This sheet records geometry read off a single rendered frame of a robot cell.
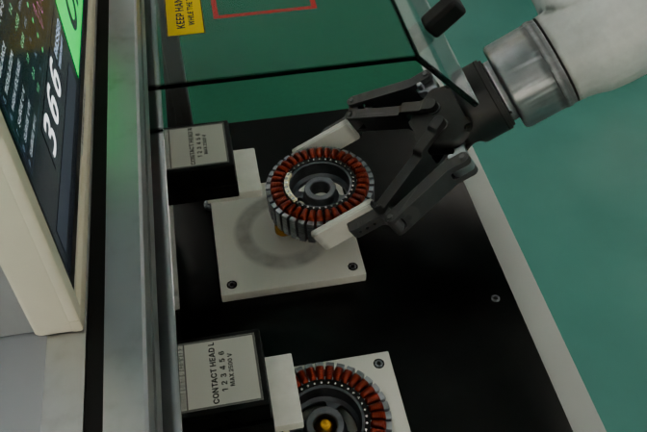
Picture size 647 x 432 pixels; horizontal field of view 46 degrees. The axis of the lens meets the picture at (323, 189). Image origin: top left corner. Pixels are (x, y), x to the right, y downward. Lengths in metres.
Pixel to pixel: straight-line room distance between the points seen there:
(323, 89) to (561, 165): 1.15
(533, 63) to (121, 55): 0.37
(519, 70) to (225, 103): 0.45
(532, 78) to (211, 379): 0.38
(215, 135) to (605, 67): 0.36
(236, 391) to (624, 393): 1.24
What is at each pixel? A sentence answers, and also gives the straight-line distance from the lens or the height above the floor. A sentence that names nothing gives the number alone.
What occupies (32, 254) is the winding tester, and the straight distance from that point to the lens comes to 0.32.
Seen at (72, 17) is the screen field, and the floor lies 1.16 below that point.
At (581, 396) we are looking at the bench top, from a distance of 0.79.
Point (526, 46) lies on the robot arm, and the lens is 0.72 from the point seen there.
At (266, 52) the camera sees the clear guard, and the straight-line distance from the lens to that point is 0.58.
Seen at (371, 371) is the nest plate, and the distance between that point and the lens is 0.72.
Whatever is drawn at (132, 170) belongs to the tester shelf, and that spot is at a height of 1.12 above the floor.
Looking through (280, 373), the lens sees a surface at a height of 0.88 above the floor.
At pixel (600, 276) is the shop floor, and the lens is 1.87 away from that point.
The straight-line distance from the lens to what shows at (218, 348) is 0.58.
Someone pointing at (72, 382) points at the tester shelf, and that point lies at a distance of 0.35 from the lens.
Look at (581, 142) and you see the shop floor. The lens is 2.18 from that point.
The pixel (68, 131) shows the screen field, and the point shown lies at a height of 1.15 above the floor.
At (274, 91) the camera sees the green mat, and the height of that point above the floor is 0.75.
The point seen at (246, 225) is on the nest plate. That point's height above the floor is 0.78.
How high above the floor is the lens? 1.41
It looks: 47 degrees down
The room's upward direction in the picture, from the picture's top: straight up
